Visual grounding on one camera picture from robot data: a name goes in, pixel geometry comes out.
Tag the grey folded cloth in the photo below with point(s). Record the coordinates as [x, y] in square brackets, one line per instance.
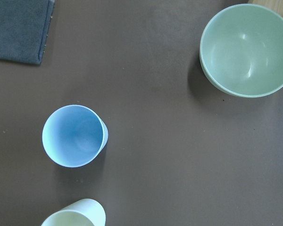
[24, 26]

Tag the green bowl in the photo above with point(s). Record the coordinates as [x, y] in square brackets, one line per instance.
[241, 51]

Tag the pale yellow cup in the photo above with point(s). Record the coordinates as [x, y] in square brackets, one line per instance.
[85, 212]

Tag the blue cup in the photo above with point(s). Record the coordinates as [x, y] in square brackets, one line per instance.
[74, 135]

